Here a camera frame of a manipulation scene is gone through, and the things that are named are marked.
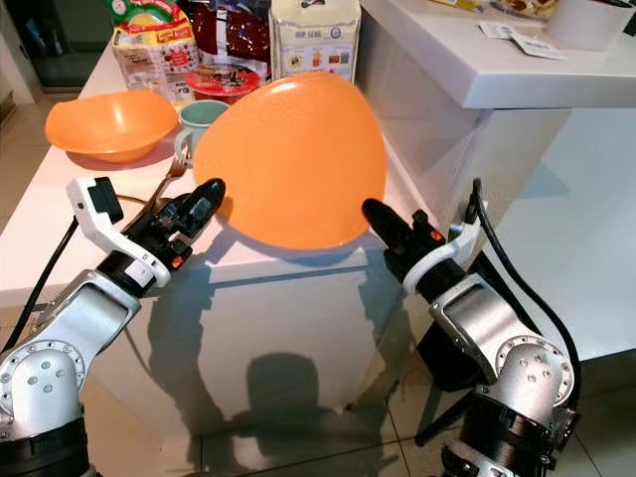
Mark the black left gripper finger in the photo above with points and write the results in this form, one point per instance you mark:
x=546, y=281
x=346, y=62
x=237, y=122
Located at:
x=174, y=209
x=206, y=206

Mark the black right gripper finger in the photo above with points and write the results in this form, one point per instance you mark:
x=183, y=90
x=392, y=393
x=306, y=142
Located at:
x=384, y=227
x=397, y=221

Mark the orange plastic plate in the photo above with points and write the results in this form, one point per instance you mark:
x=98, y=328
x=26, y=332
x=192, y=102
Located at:
x=293, y=159

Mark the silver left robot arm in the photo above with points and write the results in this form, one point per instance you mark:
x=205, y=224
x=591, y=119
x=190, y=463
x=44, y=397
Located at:
x=75, y=343

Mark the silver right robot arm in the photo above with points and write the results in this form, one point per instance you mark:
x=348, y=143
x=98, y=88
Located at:
x=497, y=338

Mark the silver metal fork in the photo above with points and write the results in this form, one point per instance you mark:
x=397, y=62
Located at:
x=174, y=171

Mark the pale grey-green mug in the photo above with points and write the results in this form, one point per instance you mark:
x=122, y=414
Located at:
x=204, y=117

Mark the orange plastic bowl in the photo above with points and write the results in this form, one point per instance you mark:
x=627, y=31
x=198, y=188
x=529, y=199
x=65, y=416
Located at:
x=104, y=124

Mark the white island table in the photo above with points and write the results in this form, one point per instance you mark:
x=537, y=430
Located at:
x=258, y=318

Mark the red instant noodle bowl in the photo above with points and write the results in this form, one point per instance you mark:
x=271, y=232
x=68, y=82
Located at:
x=221, y=81

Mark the yellow red noodle multipack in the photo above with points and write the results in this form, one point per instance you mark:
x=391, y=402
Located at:
x=154, y=50

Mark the white kitchen counter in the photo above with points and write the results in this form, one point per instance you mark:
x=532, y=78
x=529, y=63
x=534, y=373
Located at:
x=437, y=60

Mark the dark red snack bag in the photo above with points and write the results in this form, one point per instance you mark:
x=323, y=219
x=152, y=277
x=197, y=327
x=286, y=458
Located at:
x=231, y=35

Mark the white cracker bag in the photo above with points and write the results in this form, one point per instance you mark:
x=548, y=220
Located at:
x=313, y=40

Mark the white paper card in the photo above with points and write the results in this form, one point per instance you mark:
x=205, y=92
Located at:
x=542, y=47
x=497, y=30

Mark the white round pot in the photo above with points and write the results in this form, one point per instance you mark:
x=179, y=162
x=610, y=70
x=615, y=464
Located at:
x=591, y=25

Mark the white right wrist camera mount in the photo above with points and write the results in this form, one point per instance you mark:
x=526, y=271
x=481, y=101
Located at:
x=447, y=260

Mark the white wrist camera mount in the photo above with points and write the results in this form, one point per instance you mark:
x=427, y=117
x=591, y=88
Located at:
x=447, y=260
x=97, y=224

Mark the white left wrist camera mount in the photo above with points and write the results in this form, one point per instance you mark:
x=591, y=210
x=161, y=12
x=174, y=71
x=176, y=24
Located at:
x=97, y=224

